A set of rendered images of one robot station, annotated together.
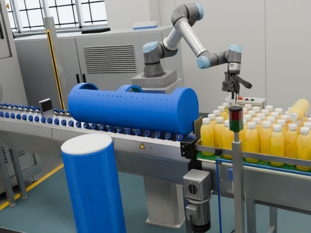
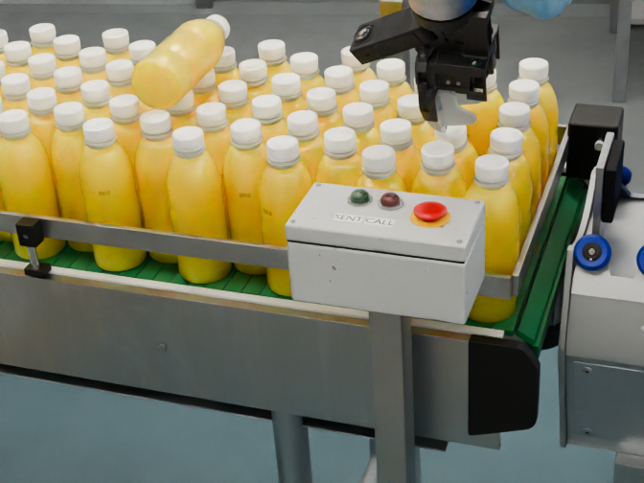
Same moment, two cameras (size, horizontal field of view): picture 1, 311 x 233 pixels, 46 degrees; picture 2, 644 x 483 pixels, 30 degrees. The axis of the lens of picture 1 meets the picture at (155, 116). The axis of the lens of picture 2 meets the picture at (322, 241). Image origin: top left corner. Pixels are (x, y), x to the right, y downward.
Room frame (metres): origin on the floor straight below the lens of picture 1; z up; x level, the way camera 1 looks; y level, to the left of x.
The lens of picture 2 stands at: (3.24, -0.92, 1.75)
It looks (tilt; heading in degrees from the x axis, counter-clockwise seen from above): 31 degrees down; 166
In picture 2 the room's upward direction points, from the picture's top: 4 degrees counter-clockwise
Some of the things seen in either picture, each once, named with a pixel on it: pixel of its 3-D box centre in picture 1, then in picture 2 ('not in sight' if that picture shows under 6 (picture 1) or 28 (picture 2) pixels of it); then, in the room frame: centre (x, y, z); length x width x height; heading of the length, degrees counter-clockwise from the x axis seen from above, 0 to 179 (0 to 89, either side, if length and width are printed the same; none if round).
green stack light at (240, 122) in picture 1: (236, 123); not in sight; (1.52, -0.35, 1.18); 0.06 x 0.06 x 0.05
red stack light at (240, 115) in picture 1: (235, 113); not in sight; (1.52, -0.35, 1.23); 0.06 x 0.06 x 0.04
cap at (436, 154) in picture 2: not in sight; (437, 156); (2.05, -0.48, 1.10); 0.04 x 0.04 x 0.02
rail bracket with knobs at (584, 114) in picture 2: (189, 148); (593, 148); (1.85, -0.17, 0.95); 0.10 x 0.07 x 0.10; 145
